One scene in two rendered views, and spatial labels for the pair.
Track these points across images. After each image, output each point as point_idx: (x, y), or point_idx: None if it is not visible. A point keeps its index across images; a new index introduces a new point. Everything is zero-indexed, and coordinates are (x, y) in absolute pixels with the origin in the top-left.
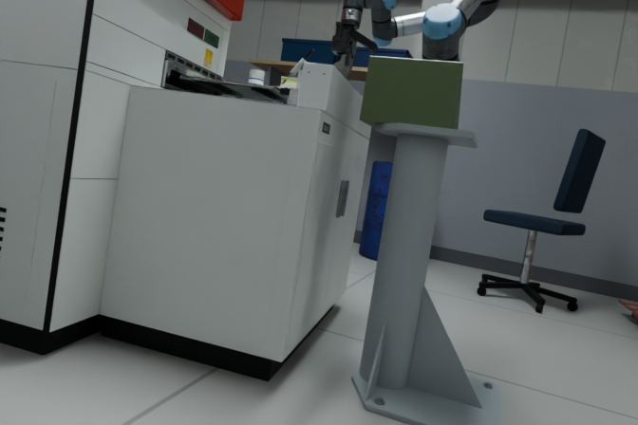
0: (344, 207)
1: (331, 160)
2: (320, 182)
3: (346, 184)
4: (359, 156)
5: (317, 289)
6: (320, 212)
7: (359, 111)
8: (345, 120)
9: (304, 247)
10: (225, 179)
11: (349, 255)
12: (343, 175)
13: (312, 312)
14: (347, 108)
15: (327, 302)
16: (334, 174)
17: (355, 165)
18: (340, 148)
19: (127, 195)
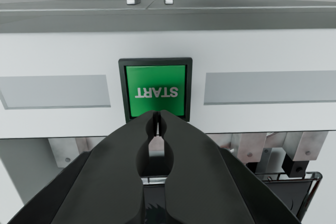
0: None
1: (280, 4)
2: (310, 2)
3: (136, 2)
4: (1, 9)
5: None
6: (264, 1)
7: (32, 22)
8: (250, 13)
9: (293, 0)
10: None
11: (40, 1)
12: (165, 5)
13: None
14: (249, 17)
15: None
16: (235, 4)
17: (46, 7)
18: (229, 8)
19: None
